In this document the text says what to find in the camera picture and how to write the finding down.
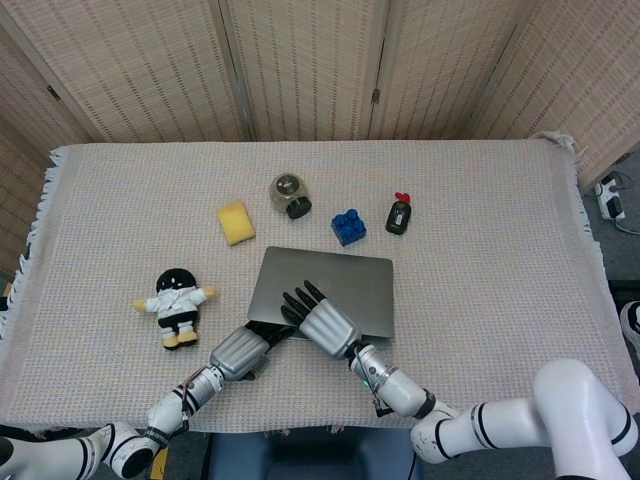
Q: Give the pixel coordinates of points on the glass jar black lid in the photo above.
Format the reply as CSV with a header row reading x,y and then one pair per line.
x,y
287,190

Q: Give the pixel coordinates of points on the white power strip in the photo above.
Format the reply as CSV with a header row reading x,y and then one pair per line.
x,y
606,192

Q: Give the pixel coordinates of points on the silver grey laptop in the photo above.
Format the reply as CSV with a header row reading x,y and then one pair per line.
x,y
350,280

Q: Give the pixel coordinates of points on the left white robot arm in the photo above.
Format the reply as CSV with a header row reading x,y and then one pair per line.
x,y
165,415

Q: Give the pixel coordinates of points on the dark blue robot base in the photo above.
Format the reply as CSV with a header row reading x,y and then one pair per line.
x,y
310,457

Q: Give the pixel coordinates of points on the pale woven tablecloth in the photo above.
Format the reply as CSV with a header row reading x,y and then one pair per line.
x,y
500,300

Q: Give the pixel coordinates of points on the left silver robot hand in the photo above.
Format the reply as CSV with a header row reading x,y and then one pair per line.
x,y
237,355

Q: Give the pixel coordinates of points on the woven folding screen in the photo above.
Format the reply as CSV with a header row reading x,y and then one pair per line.
x,y
150,60

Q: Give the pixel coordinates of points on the black white shoe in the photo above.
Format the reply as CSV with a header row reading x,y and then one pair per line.
x,y
632,327

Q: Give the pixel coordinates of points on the blue building block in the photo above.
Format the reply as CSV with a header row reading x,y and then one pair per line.
x,y
348,227

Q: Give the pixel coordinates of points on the black bottle red cap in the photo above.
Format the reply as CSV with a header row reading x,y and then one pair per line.
x,y
398,217

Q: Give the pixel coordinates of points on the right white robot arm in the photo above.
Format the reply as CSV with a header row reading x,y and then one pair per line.
x,y
450,430

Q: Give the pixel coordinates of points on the black white plush doll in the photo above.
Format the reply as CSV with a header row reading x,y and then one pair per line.
x,y
175,302

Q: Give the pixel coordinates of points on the yellow sponge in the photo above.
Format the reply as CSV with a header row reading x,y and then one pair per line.
x,y
235,222

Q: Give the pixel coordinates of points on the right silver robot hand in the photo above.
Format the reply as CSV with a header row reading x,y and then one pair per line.
x,y
327,327

